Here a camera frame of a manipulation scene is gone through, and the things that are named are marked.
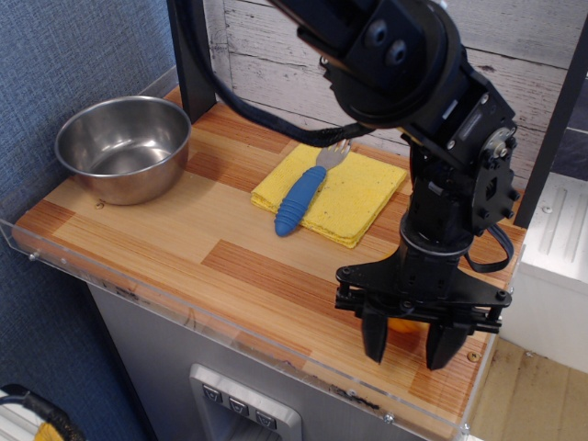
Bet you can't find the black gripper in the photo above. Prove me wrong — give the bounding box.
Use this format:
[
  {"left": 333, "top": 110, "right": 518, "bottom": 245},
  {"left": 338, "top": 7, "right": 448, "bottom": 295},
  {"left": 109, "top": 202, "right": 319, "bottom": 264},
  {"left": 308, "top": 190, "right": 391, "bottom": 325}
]
[{"left": 335, "top": 242, "right": 512, "bottom": 370}]

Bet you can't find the orange cheese wedge toy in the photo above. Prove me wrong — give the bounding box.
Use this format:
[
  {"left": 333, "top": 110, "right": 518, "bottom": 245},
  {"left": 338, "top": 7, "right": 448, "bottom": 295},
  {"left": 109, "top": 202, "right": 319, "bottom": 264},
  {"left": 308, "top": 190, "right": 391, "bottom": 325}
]
[{"left": 388, "top": 250, "right": 423, "bottom": 334}]

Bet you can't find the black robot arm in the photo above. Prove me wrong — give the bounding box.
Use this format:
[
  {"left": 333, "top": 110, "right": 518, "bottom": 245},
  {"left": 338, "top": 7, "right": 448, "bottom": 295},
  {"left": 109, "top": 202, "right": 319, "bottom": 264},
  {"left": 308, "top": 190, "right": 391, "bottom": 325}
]
[{"left": 278, "top": 1, "right": 519, "bottom": 370}]

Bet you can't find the white side cabinet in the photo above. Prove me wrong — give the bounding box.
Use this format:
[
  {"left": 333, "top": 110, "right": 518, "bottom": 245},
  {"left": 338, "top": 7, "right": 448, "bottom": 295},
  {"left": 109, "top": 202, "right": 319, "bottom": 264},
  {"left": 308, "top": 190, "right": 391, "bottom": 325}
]
[{"left": 500, "top": 173, "right": 587, "bottom": 372}]

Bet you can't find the yellow folded cloth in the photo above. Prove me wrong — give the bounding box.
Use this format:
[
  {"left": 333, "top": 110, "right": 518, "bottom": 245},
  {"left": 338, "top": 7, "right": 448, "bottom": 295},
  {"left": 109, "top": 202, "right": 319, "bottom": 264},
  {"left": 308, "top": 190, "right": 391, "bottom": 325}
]
[{"left": 251, "top": 144, "right": 408, "bottom": 248}]

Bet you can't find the clear acrylic table guard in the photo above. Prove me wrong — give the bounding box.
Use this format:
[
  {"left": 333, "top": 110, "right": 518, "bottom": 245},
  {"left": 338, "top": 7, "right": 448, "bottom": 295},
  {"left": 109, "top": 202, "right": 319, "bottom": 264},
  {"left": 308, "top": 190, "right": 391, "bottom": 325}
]
[{"left": 0, "top": 219, "right": 526, "bottom": 441}]

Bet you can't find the silver dispenser button panel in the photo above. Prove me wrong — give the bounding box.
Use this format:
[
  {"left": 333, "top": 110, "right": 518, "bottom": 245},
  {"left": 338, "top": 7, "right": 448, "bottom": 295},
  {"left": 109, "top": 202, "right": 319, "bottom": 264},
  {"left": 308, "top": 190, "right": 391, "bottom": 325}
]
[{"left": 189, "top": 364, "right": 303, "bottom": 440}]

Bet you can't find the grey toy fridge cabinet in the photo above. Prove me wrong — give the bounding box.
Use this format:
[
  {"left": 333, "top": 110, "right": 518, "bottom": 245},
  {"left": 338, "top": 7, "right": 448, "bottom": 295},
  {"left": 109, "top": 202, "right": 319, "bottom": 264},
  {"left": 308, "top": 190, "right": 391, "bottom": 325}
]
[{"left": 90, "top": 287, "right": 416, "bottom": 440}]

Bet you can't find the stainless steel bowl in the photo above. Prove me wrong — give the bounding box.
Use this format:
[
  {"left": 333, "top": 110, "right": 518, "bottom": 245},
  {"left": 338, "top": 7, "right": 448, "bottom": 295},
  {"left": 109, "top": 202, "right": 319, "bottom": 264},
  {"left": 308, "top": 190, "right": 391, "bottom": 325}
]
[{"left": 54, "top": 96, "right": 192, "bottom": 206}]

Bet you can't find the blue handled fork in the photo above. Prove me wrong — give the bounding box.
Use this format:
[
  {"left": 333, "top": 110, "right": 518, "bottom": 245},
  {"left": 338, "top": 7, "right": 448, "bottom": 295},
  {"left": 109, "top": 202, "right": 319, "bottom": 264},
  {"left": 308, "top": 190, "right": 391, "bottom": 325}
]
[{"left": 275, "top": 140, "right": 351, "bottom": 237}]

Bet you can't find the right black vertical post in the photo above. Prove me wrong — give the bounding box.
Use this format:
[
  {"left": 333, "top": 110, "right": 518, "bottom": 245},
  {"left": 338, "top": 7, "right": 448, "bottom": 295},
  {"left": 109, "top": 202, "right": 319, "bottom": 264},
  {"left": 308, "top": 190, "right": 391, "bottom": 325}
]
[{"left": 514, "top": 19, "right": 587, "bottom": 228}]

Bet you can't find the black vertical post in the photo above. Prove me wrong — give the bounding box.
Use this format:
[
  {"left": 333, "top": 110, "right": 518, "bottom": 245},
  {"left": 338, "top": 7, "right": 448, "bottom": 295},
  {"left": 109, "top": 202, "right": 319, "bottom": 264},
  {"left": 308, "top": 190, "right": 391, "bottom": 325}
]
[
  {"left": 514, "top": 19, "right": 587, "bottom": 228},
  {"left": 167, "top": 1, "right": 217, "bottom": 123}
]

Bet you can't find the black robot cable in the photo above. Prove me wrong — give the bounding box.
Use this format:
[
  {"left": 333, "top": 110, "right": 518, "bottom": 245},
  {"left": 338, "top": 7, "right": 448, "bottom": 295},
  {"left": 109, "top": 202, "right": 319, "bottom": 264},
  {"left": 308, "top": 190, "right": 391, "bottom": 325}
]
[{"left": 181, "top": 0, "right": 373, "bottom": 148}]

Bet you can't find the left black vertical post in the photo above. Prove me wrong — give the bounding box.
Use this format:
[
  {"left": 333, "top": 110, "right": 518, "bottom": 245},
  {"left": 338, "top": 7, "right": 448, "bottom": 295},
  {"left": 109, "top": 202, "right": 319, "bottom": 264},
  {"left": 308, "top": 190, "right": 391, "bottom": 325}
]
[{"left": 167, "top": 1, "right": 217, "bottom": 123}]

